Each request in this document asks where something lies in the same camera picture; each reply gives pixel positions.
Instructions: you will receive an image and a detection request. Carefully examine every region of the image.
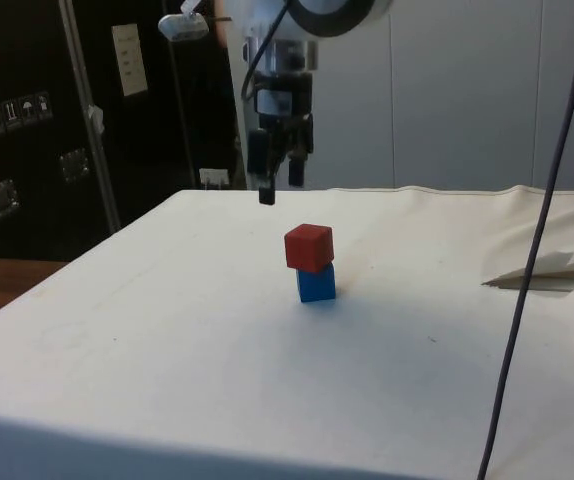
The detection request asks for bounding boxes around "black cable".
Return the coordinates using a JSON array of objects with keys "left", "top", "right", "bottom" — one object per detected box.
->
[
  {"left": 475, "top": 0, "right": 574, "bottom": 480},
  {"left": 240, "top": 0, "right": 296, "bottom": 104}
]

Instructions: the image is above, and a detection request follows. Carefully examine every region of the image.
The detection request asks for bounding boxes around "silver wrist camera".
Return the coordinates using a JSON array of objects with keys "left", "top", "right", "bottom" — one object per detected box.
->
[{"left": 157, "top": 11, "right": 210, "bottom": 43}]

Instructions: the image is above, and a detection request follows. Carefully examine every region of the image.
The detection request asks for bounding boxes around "blue cube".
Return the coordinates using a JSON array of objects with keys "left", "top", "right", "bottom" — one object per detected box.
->
[{"left": 295, "top": 262, "right": 338, "bottom": 304}]

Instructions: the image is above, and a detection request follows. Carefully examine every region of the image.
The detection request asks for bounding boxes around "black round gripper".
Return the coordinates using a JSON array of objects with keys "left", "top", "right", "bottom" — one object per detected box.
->
[{"left": 246, "top": 71, "right": 315, "bottom": 207}]

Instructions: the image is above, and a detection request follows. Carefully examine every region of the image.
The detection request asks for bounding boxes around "black cabinet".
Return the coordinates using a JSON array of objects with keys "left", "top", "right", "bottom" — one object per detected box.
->
[{"left": 0, "top": 0, "right": 242, "bottom": 261}]

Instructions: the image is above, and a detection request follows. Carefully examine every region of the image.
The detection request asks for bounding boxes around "red cube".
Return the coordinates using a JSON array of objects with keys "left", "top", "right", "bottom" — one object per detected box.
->
[{"left": 283, "top": 223, "right": 334, "bottom": 274}]

